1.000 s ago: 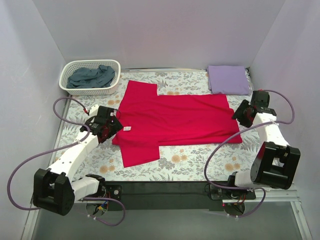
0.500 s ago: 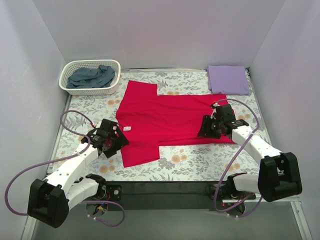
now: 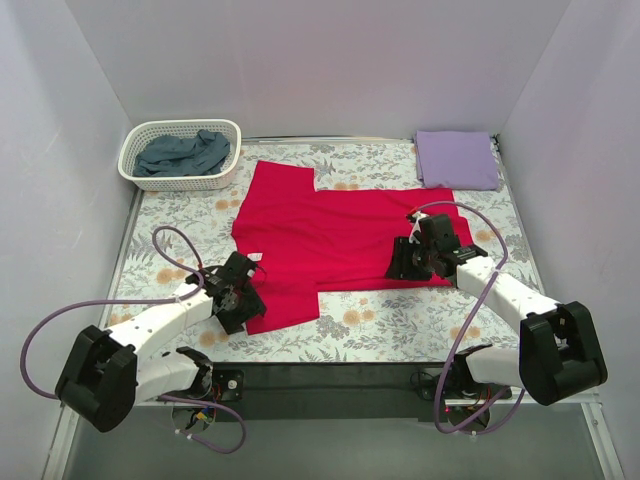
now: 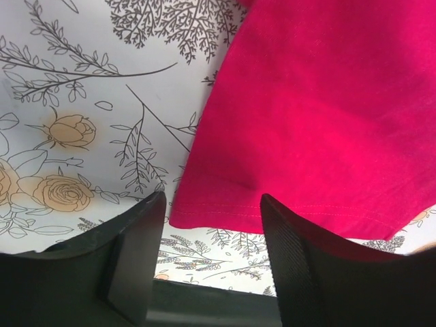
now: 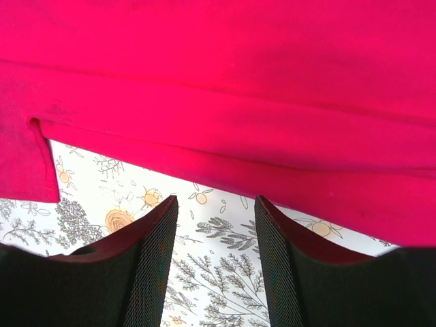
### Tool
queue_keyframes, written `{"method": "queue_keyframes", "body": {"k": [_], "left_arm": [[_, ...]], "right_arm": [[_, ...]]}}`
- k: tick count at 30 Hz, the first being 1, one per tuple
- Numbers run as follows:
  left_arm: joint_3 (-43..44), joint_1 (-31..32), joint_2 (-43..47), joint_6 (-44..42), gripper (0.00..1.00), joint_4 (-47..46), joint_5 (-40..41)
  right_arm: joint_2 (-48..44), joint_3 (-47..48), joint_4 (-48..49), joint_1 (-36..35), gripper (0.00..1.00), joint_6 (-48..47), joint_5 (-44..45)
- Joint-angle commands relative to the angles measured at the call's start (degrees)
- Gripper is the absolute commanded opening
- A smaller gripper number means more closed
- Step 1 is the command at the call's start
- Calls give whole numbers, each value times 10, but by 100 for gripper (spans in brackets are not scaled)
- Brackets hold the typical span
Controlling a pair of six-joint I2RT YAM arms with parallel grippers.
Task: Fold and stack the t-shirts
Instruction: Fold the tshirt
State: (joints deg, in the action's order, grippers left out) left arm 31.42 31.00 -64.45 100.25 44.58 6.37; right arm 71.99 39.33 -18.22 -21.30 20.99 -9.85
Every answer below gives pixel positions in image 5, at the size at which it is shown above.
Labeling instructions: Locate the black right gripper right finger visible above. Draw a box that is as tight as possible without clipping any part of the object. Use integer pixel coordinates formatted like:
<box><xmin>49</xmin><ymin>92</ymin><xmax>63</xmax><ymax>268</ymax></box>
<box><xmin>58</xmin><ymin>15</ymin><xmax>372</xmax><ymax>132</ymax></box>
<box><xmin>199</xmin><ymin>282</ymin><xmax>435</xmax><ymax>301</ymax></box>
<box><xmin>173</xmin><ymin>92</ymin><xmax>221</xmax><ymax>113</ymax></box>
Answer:
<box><xmin>255</xmin><ymin>196</ymin><xmax>435</xmax><ymax>326</ymax></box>

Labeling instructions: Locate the red t shirt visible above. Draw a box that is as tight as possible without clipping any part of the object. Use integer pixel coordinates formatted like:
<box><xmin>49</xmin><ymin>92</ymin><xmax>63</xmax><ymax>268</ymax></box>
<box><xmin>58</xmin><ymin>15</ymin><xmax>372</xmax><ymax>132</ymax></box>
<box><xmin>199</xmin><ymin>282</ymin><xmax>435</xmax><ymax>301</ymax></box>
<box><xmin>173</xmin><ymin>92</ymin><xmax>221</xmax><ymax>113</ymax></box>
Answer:
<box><xmin>1</xmin><ymin>1</ymin><xmax>435</xmax><ymax>246</ymax></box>

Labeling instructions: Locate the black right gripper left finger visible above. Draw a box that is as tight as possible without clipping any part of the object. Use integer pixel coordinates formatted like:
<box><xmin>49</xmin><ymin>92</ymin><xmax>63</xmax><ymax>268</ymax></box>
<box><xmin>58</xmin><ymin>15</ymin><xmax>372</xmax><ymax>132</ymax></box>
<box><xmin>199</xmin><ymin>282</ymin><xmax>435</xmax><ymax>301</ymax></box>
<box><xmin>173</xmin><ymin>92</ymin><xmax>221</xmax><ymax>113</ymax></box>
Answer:
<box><xmin>1</xmin><ymin>196</ymin><xmax>178</xmax><ymax>326</ymax></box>

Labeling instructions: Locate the floral patterned table cloth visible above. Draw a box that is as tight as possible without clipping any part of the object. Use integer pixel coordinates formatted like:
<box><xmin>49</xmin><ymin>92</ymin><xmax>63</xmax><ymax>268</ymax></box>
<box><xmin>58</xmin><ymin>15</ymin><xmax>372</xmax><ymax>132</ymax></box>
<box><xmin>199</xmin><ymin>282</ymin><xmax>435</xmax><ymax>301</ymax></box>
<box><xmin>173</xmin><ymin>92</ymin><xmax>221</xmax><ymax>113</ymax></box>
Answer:
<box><xmin>1</xmin><ymin>133</ymin><xmax>397</xmax><ymax>326</ymax></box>

